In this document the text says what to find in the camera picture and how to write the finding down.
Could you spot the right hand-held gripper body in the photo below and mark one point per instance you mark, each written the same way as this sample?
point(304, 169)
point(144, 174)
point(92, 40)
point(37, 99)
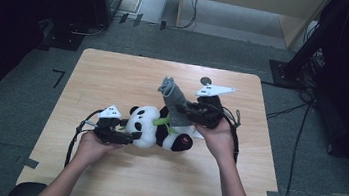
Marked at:
point(209, 114)

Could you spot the grey tape piece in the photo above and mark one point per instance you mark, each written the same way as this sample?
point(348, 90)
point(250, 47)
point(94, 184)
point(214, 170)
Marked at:
point(29, 163)
point(273, 195)

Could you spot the black metal stand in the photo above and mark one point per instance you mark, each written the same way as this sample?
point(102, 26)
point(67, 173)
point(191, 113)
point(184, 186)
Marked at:
point(301, 56)

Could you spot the black chair seat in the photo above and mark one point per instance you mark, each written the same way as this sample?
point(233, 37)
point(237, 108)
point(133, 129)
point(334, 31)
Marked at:
point(21, 191)

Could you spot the black and white panda plush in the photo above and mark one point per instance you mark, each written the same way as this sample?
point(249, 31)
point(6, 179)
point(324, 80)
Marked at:
point(145, 126)

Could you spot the grey knitted doll garment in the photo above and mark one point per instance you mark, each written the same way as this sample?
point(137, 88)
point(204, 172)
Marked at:
point(175, 103)

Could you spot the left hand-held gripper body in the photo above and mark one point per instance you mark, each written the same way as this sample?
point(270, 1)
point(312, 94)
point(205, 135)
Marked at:
point(109, 133)

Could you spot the person's left hand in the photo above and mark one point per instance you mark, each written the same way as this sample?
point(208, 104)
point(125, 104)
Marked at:
point(92, 150)

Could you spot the dark tape strip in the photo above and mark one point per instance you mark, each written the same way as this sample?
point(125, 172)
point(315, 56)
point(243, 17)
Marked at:
point(124, 18)
point(163, 25)
point(138, 20)

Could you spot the person's right hand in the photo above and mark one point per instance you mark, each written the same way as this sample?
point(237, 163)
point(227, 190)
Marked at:
point(219, 140)

